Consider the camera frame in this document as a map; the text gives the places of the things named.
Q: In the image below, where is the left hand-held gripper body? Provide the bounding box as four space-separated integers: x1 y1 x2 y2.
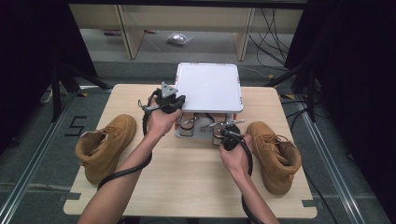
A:
137 81 180 115

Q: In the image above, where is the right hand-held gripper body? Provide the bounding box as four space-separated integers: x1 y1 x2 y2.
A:
200 119 246 153

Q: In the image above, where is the silver strap heeled sandal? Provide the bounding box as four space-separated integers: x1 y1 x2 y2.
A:
205 113 233 147
177 112 198 138

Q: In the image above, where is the white two-tier shoe rack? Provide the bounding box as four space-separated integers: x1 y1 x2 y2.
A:
172 63 245 141

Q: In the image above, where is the tan suede boot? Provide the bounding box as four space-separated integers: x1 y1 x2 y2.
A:
75 113 138 185
246 120 303 196

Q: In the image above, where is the person's right hand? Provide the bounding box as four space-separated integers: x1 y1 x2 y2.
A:
219 134 253 178

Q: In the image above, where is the person's left hand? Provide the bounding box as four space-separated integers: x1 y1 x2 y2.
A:
146 97 183 138

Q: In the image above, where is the clear plastic bag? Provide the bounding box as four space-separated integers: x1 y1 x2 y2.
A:
166 32 193 47

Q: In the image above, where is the beige wooden desk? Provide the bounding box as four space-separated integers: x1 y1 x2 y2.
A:
68 3 304 62

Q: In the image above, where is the black metal stand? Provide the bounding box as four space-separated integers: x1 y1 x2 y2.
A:
50 61 112 123
264 61 318 123

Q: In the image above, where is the black curtain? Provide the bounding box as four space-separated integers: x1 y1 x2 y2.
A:
0 0 98 157
284 0 396 224

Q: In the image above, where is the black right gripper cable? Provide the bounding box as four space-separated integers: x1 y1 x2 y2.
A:
223 130 265 224

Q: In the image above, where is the aluminium floor rail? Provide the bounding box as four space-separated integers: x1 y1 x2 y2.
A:
0 92 79 224
295 93 368 224

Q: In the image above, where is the bundle of black floor cables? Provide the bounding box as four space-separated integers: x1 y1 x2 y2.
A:
248 8 292 67

